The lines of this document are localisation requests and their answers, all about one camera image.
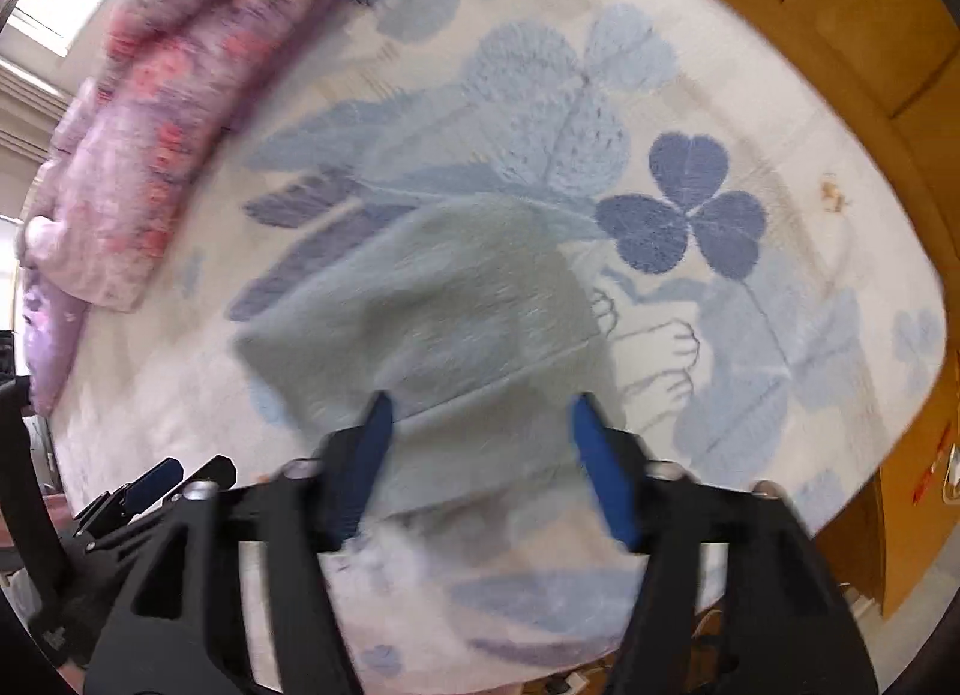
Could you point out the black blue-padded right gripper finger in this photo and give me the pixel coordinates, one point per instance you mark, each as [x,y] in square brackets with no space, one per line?
[786,627]
[178,624]

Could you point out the wooden nightstand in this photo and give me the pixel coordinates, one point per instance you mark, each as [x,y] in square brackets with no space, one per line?
[887,537]

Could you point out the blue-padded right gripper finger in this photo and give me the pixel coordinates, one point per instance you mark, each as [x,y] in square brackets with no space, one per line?
[112,511]

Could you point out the grey zip hoodie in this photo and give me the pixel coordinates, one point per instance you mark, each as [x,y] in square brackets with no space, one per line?
[468,316]

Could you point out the purple floral quilt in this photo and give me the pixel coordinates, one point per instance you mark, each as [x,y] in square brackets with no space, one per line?
[173,78]

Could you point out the floral patterned bed sheet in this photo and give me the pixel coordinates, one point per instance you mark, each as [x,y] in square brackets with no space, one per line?
[769,310]

